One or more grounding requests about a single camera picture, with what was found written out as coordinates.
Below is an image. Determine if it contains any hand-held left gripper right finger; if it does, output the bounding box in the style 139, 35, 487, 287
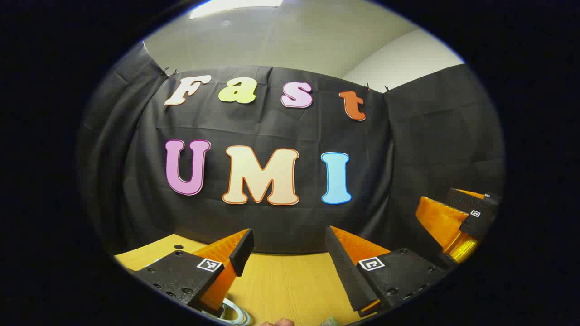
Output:
325, 226, 454, 317

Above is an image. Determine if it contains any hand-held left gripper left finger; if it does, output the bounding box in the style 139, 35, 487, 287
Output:
129, 229, 254, 317

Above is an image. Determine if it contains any light blue suitcase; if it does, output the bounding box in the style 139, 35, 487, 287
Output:
202, 297, 252, 326

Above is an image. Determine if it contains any black backdrop cloth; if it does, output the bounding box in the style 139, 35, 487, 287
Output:
77, 42, 506, 256

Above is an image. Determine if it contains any ceiling light panel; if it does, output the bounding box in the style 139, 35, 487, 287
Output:
189, 0, 284, 19

